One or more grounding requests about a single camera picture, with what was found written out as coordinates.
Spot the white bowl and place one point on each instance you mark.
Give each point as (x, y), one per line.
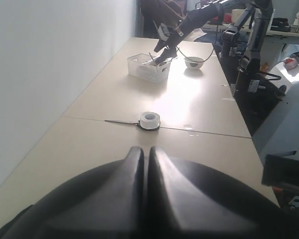
(194, 63)

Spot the white machine housing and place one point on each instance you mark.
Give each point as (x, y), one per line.
(279, 133)

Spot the black scissors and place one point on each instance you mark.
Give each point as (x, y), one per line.
(138, 124)

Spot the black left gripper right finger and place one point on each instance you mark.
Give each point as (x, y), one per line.
(188, 200)

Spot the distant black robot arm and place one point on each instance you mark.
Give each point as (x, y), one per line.
(198, 17)

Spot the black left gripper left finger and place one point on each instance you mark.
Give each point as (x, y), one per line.
(102, 203)

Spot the white perforated plastic basket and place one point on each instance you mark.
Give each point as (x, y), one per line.
(143, 66)

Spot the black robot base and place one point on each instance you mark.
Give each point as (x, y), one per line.
(256, 96)

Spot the white tape roll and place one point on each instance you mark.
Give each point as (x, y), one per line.
(149, 120)

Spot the distant black gripper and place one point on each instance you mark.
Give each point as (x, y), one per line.
(168, 41)

